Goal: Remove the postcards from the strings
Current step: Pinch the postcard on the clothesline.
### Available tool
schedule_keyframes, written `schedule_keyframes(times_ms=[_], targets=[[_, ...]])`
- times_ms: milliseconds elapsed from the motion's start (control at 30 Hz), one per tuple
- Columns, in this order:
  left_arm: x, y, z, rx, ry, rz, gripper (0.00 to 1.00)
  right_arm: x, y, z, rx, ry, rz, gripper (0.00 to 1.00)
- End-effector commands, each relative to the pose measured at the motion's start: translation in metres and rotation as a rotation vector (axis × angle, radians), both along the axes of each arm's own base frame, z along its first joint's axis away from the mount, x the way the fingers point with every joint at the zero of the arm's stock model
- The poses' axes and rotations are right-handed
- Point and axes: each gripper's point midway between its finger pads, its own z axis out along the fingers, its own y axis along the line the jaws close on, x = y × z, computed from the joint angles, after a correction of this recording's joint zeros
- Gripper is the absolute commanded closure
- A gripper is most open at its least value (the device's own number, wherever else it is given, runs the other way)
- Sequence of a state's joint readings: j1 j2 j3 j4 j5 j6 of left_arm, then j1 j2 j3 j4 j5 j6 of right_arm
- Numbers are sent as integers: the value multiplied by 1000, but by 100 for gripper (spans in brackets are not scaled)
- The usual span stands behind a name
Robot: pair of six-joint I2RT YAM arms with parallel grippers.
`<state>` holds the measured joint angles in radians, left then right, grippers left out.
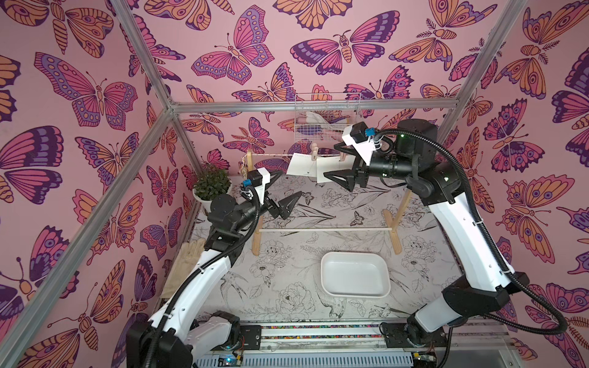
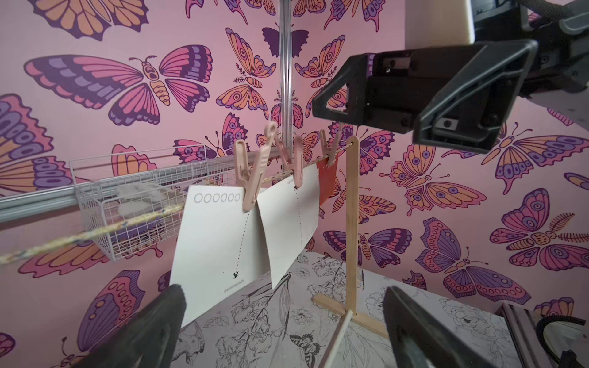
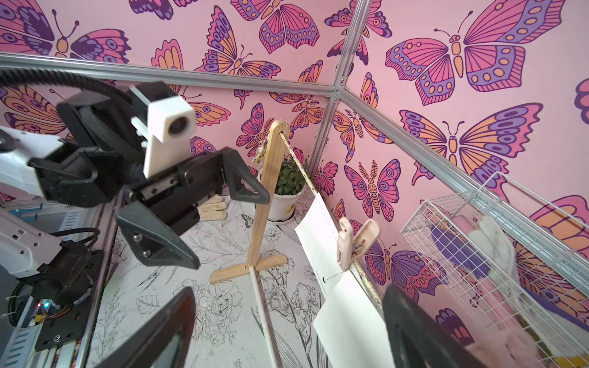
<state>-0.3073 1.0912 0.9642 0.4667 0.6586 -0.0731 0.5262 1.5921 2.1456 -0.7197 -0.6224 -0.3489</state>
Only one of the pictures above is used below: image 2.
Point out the white postcard with circles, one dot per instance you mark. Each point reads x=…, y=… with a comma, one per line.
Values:
x=220, y=248

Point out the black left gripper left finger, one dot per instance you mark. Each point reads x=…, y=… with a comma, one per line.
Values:
x=149, y=340

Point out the white wire basket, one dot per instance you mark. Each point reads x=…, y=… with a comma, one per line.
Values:
x=132, y=199

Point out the white postcard with chinese text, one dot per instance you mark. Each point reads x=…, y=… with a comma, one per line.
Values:
x=289, y=218

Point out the red postcard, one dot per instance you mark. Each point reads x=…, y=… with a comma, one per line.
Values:
x=327, y=175

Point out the wooden hanging rack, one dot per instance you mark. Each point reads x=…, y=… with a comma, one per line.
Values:
x=348, y=311

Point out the pink clothespin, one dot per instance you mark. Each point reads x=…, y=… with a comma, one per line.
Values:
x=293, y=163
x=250, y=177
x=330, y=150

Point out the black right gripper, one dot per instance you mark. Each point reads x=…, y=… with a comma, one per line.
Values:
x=458, y=97

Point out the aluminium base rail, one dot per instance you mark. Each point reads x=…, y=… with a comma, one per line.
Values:
x=522, y=327

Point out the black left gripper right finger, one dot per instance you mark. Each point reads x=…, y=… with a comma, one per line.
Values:
x=420, y=340

